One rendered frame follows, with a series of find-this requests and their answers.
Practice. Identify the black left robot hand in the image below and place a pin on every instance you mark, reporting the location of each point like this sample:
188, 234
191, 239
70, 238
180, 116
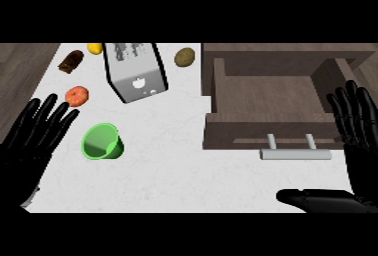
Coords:
27, 146

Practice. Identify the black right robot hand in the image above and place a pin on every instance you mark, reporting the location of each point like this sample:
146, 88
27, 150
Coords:
356, 133

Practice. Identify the green cup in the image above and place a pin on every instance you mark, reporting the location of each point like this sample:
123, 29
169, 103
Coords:
102, 141

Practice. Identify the open brown wooden drawer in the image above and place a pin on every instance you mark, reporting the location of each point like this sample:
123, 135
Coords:
275, 110

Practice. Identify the orange fruit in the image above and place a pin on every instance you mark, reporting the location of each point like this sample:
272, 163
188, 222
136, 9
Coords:
77, 96

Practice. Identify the brown wooden cabinet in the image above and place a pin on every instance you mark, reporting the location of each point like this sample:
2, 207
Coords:
290, 56

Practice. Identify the dark brown chocolate pastry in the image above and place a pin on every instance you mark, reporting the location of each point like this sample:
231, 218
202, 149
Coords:
71, 61

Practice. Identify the yellow lemon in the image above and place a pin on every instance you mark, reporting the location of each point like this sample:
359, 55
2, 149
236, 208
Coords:
95, 48

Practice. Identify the brown potato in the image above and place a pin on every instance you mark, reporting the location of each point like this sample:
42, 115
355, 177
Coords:
185, 57

